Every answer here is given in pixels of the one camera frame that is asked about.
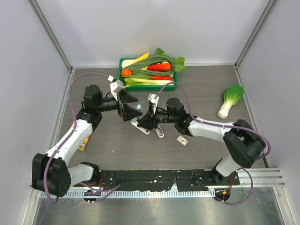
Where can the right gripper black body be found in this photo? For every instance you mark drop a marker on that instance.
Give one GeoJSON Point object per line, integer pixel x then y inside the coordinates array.
{"type": "Point", "coordinates": [154, 116]}

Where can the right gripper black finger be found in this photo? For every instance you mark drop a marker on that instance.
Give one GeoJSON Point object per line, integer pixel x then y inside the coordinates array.
{"type": "Point", "coordinates": [145, 125]}
{"type": "Point", "coordinates": [147, 117]}

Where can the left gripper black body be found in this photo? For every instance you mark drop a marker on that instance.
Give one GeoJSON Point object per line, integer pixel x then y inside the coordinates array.
{"type": "Point", "coordinates": [120, 110]}

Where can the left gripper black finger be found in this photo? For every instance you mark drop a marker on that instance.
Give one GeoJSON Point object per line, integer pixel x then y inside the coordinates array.
{"type": "Point", "coordinates": [130, 113]}
{"type": "Point", "coordinates": [127, 98]}

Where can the white stapler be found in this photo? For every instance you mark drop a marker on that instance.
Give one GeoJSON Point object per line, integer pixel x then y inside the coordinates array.
{"type": "Point", "coordinates": [159, 132]}

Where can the small staple box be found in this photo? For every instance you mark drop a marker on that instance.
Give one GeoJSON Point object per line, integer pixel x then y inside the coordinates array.
{"type": "Point", "coordinates": [182, 140]}

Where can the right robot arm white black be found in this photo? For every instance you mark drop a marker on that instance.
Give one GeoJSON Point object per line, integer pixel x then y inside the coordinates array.
{"type": "Point", "coordinates": [243, 143]}

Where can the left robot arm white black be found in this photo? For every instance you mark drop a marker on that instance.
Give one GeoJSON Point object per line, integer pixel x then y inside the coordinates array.
{"type": "Point", "coordinates": [50, 171]}

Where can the fake leek white green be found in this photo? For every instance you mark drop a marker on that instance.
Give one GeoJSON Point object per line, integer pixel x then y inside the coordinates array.
{"type": "Point", "coordinates": [135, 82]}

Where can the green plastic tray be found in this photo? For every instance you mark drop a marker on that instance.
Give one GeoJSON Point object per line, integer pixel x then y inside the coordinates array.
{"type": "Point", "coordinates": [143, 87]}

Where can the fake orange carrot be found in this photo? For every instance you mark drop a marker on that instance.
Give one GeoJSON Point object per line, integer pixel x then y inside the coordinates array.
{"type": "Point", "coordinates": [126, 72]}

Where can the fake green long beans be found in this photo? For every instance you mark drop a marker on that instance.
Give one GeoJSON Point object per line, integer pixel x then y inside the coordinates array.
{"type": "Point", "coordinates": [137, 67]}

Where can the fake small red chili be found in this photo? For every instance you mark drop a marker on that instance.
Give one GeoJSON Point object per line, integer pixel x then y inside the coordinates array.
{"type": "Point", "coordinates": [157, 77]}

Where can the fake yellow corn leaf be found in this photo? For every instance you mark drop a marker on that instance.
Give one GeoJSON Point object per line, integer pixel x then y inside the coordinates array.
{"type": "Point", "coordinates": [144, 56]}

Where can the fake red pepper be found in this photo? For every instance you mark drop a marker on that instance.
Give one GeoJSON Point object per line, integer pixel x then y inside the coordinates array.
{"type": "Point", "coordinates": [162, 67]}

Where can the colourful candy bag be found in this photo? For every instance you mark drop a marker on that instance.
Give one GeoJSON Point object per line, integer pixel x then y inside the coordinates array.
{"type": "Point", "coordinates": [84, 144]}

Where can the fake green lettuce leaf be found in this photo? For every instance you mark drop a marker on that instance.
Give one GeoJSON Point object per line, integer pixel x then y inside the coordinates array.
{"type": "Point", "coordinates": [178, 64]}

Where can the fake bok choy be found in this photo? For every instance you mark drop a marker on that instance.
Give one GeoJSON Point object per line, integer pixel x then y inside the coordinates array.
{"type": "Point", "coordinates": [231, 96]}

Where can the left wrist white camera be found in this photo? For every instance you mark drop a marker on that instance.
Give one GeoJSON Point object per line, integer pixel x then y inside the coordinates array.
{"type": "Point", "coordinates": [116, 87]}

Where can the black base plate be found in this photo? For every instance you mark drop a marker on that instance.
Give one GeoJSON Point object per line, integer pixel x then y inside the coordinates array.
{"type": "Point", "coordinates": [163, 180]}

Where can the slotted cable duct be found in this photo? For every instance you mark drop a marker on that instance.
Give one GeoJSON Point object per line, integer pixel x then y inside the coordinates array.
{"type": "Point", "coordinates": [173, 193]}

